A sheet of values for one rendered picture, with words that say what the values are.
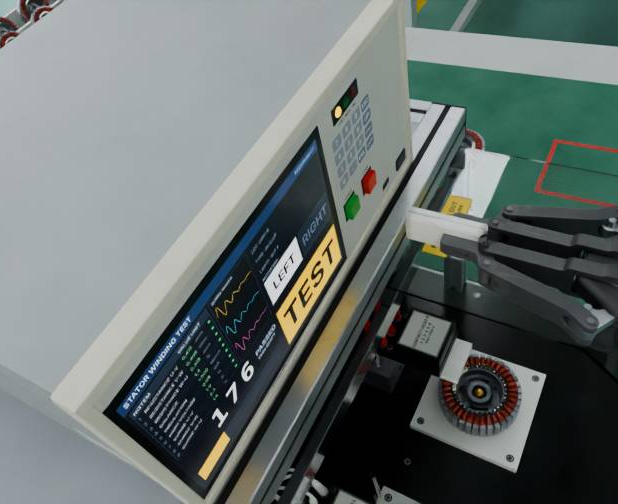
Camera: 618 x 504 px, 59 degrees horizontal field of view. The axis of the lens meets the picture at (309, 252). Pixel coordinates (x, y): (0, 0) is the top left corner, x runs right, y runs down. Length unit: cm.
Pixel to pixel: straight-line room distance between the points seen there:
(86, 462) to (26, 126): 30
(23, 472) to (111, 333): 28
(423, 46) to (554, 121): 44
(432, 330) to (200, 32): 46
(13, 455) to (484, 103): 113
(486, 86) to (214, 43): 95
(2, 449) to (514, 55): 132
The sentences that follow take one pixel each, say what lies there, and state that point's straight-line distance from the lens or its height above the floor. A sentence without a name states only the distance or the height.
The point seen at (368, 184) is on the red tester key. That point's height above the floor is 119.
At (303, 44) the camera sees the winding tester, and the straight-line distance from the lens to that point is 51.
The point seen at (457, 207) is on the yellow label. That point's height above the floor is 107.
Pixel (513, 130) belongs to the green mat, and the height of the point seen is 75.
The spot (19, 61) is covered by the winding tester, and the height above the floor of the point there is 132.
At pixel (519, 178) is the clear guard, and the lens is 72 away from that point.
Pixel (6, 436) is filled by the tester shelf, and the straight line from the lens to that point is 62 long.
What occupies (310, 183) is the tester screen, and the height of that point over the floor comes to 126.
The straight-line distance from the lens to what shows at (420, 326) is 75.
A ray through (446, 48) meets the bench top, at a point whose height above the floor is 75.
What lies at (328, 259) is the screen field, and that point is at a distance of 52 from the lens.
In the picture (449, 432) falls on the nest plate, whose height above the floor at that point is 78.
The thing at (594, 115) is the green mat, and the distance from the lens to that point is 134.
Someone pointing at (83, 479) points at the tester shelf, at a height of 111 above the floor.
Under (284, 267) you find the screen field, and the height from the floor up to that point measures 122.
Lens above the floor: 156
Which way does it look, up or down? 49 degrees down
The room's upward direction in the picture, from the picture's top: 17 degrees counter-clockwise
